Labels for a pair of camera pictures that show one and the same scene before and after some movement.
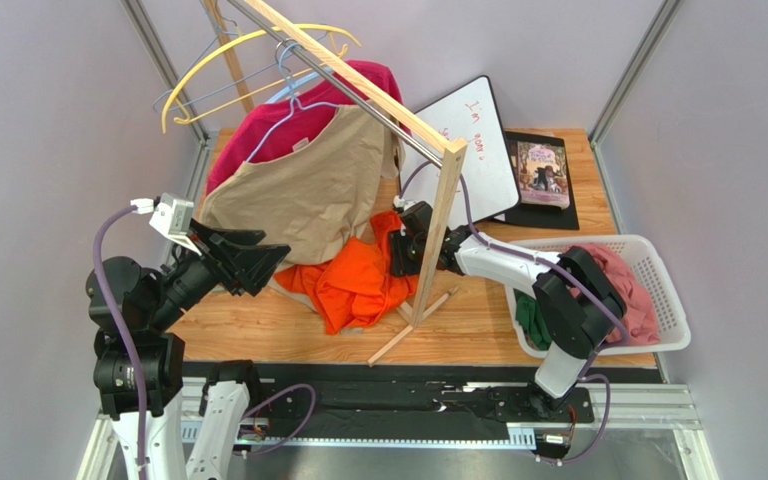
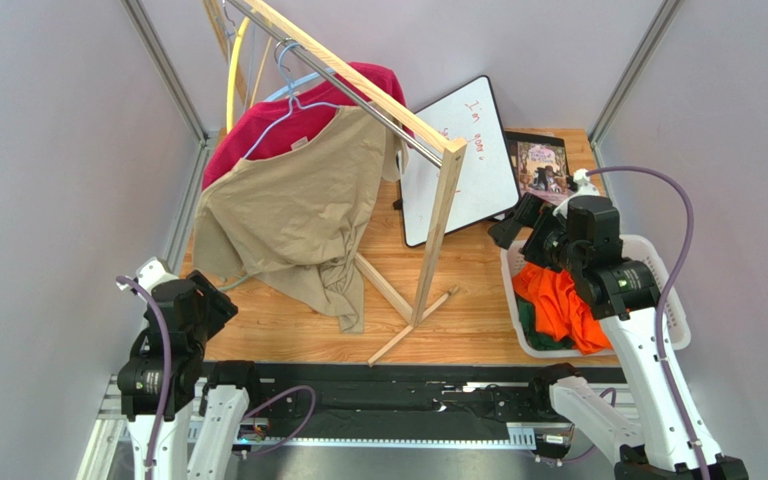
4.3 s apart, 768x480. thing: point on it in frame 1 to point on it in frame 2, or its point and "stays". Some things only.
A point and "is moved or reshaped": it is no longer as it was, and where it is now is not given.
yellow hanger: x=256 y=33 to x=230 y=80
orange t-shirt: x=354 y=288 is moved or reshaped
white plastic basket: x=647 y=264 stays
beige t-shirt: x=319 y=201 stays
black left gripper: x=248 y=264 to x=217 y=303
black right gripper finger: x=418 y=219 to x=531 y=211
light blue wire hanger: x=219 y=16 to x=230 y=32
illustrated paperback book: x=543 y=174 stays
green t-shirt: x=529 y=315 stays
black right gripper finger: x=404 y=254 to x=504 y=232
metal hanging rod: x=326 y=72 stays
